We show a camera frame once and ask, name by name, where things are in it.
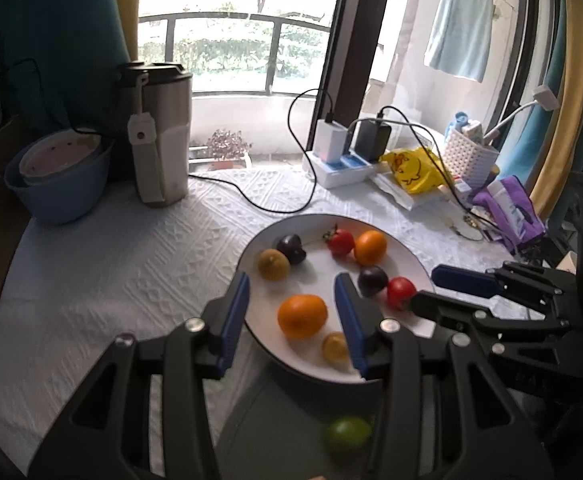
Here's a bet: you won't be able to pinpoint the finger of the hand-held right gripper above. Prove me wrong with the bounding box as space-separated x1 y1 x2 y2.
431 260 571 312
408 289 573 352

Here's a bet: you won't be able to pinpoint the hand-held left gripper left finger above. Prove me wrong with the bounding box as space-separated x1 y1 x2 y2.
28 271 252 480

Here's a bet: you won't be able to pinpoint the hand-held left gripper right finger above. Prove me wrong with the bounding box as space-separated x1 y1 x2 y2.
334 272 555 480

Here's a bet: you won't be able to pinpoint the orange kumquat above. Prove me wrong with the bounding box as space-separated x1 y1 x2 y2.
277 294 329 339
354 230 388 267

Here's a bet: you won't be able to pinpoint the white plate with dark rim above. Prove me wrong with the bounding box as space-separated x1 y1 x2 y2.
236 214 435 386

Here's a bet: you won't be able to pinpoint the red cherry tomato with stem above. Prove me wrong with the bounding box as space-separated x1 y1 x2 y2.
321 226 356 258

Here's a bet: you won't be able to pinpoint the dark purple plum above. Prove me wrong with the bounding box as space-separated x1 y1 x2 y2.
276 233 308 266

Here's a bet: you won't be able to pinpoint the green lime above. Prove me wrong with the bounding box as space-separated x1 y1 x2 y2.
325 416 373 453

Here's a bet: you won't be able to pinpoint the small gold trinket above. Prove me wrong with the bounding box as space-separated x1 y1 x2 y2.
449 212 485 242

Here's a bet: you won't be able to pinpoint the purple tissue pack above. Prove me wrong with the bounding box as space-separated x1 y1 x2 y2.
471 175 547 253

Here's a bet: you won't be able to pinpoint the white blue tube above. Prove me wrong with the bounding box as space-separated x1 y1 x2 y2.
486 180 529 233

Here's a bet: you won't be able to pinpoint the white papers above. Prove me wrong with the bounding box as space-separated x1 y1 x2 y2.
371 172 465 211

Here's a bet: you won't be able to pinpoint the white quilted tablecloth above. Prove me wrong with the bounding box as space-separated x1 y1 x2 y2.
0 167 572 480

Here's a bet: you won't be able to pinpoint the yellow plastic bag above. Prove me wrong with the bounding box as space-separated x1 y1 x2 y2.
379 146 455 196

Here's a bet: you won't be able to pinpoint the white perforated basket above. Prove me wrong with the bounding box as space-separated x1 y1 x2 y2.
443 127 501 188

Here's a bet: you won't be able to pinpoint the white power strip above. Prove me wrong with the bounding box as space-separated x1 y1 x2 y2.
302 149 389 190

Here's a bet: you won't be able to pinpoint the blue capped bottle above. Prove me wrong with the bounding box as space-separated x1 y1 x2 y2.
445 111 471 136

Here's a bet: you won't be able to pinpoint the potted plant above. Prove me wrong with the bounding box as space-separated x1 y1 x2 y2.
206 129 253 172

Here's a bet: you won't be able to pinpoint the black charger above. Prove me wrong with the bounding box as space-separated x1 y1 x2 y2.
352 119 392 162

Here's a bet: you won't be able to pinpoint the white charger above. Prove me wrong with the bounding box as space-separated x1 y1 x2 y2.
312 119 348 165

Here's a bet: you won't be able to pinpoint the white desk lamp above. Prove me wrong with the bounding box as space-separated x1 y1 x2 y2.
481 85 561 146

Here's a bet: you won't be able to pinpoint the yellow teal curtain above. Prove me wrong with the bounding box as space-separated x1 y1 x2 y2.
494 0 583 233

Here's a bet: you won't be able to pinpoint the blue plastic bowl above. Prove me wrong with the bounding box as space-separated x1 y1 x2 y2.
4 130 113 226

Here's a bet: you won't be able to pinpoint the pink inner bowl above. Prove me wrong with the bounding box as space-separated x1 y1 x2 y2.
18 130 104 186

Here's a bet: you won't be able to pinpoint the light blue hanging towel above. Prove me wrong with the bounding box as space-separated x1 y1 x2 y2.
423 0 496 84

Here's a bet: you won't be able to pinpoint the balcony railing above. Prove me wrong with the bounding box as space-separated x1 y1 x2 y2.
138 11 333 97

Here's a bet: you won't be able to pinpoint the black charger cable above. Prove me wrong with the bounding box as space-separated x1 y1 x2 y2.
349 106 487 221
187 89 339 215

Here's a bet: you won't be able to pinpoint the dark window frame post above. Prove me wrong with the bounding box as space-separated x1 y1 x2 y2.
316 0 417 126

